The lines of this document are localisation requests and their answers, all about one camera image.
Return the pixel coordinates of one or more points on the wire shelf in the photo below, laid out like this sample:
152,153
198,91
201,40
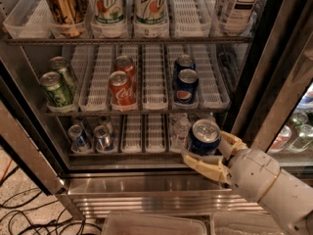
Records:
136,112
128,41

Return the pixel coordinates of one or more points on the blue pepsi can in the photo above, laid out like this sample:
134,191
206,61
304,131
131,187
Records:
184,61
205,136
187,82

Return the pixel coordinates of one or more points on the steel fridge door left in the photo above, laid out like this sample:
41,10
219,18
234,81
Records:
18,145

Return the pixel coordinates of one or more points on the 7up can right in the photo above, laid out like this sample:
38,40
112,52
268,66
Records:
149,11

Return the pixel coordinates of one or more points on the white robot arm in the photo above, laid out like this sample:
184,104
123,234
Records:
289,200

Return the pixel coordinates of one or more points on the blue silver can front left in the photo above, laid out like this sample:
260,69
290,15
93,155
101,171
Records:
79,137

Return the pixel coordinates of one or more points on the green soda can front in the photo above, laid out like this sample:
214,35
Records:
57,92

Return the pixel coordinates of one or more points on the glass fridge door right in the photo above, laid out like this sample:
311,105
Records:
291,78

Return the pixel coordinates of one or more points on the gold tall can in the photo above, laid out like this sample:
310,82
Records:
67,14

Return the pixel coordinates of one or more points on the top wire shelf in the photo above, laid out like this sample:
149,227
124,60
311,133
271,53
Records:
128,41

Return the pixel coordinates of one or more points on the blue silver can front right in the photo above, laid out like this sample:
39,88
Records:
103,138

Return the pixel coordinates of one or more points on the white tea bottle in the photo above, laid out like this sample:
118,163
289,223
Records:
234,15

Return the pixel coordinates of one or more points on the red coca-cola can rear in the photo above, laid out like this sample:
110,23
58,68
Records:
126,64

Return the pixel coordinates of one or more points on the blue silver can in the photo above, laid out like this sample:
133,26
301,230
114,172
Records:
103,138
79,137

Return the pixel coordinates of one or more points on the middle wire shelf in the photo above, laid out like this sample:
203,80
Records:
136,112

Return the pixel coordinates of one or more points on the clear plastic bin left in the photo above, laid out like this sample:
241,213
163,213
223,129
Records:
131,223

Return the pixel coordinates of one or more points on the green soda can rear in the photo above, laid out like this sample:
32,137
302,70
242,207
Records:
62,66

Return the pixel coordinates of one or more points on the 7up can left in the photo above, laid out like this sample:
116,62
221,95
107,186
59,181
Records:
108,11

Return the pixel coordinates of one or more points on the clear water bottle left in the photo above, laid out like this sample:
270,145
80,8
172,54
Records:
180,133

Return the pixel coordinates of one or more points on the red coca-cola can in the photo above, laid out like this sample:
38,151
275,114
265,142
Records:
126,64
121,88

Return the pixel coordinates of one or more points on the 7up can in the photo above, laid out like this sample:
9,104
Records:
108,11
149,11

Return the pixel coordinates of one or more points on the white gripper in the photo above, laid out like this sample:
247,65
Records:
253,172

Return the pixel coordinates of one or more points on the red coca-cola can front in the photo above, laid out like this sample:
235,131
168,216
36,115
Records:
121,88

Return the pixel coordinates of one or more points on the green soda can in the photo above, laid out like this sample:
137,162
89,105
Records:
62,66
57,92

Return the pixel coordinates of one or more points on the clear plastic bin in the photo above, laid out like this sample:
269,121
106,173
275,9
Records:
243,223
131,223

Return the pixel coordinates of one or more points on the blue pepsi can front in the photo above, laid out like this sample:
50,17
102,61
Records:
187,82

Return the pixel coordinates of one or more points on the clear plastic bin right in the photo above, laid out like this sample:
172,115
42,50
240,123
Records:
243,223

